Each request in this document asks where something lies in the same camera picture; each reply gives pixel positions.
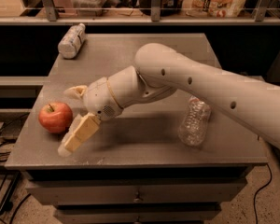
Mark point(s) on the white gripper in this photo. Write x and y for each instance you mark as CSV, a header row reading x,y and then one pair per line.
x,y
98,99

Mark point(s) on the blue plastic bottle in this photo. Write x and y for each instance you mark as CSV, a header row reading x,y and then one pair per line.
x,y
72,41

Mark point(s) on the grey drawer cabinet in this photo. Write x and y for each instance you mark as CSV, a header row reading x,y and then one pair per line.
x,y
141,144

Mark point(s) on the clear plastic water bottle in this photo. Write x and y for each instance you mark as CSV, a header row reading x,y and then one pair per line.
x,y
192,130

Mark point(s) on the black power adapter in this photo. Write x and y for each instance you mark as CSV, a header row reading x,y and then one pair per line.
x,y
11,131

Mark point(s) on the upper drawer with knob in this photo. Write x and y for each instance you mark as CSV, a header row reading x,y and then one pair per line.
x,y
134,191

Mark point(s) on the colourful snack bag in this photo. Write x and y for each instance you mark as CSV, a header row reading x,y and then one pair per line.
x,y
214,8

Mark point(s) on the lower drawer with knob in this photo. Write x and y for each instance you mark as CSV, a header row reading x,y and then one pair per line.
x,y
129,217

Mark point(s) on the metal shelf rail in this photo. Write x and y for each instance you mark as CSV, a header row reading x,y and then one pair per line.
x,y
131,12

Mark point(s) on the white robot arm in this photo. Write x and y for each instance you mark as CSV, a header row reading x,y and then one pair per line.
x,y
158,72

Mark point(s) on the red apple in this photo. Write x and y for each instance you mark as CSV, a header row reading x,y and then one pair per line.
x,y
55,117

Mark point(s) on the drawer with knob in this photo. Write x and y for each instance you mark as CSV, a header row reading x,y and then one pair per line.
x,y
129,217
134,191

